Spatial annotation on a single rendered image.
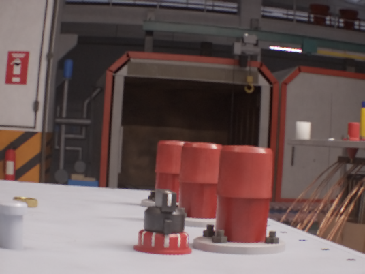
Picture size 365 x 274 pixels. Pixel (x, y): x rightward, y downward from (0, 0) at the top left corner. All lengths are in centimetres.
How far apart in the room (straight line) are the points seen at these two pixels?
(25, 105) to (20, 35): 101
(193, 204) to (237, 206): 33
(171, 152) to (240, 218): 66
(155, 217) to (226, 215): 10
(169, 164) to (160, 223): 71
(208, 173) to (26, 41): 1037
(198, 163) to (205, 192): 5
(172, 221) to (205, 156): 38
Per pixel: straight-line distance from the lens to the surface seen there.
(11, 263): 85
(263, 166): 109
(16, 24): 1176
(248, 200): 108
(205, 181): 140
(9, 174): 1151
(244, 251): 106
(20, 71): 1168
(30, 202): 152
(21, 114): 1165
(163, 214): 103
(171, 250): 103
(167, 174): 173
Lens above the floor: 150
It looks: level
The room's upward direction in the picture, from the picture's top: 3 degrees clockwise
